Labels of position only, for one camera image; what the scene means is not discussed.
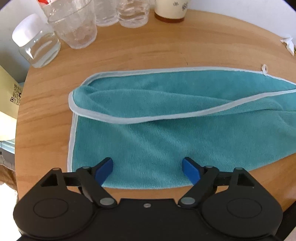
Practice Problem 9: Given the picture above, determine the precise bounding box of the teal microfiber towel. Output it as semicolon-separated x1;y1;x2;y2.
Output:
67;67;295;189

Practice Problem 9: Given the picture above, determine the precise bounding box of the pale yellow paper bag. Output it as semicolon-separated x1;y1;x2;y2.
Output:
0;66;23;119

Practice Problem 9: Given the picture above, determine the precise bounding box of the glass jar with white lid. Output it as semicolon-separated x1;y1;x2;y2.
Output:
11;14;61;68

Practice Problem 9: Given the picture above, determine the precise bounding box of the textured clear glass tumbler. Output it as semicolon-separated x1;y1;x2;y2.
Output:
43;1;97;49

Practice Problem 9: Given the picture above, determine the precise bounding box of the clear plastic water bottle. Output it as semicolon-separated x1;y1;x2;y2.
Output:
116;0;150;28

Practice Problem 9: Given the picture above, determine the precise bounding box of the folded white paper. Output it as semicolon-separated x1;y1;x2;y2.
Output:
280;37;295;56

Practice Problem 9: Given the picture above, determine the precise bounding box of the cream cup with red lid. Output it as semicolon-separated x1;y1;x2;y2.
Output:
154;0;190;23

